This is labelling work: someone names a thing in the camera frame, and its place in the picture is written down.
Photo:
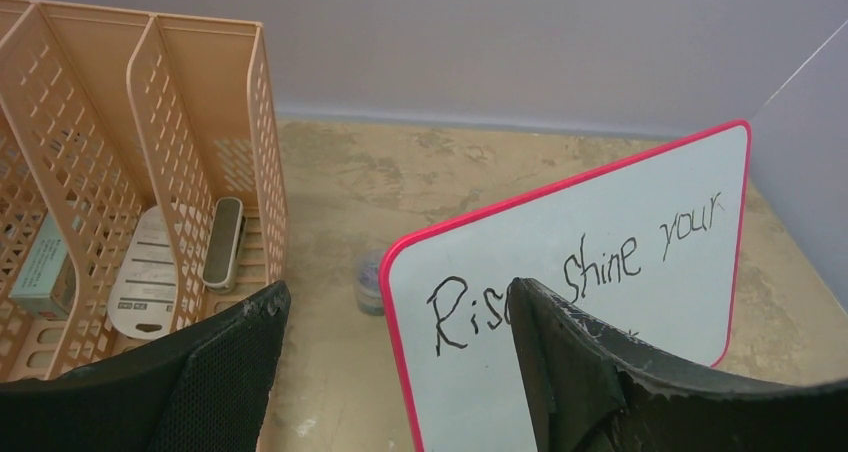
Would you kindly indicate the orange plastic file organizer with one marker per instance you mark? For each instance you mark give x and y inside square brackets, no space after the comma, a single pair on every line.
[105,113]

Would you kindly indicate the white oval stencil ruler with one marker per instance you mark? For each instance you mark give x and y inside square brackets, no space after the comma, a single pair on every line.
[141,302]

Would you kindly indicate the small clear plastic jar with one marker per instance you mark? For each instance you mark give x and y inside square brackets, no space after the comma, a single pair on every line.
[366,284]

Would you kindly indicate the pink-framed whiteboard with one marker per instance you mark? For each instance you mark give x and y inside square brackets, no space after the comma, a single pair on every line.
[649,244]

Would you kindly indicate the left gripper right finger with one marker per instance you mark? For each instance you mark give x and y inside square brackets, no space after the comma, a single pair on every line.
[593,387]

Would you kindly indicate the grey whiteboard eraser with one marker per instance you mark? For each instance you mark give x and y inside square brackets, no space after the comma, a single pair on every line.
[224,245]

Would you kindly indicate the grey block in organizer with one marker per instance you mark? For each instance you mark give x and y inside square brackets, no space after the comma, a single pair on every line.
[46,284]

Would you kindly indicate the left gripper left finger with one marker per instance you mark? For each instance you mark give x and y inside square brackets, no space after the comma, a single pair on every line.
[203,388]

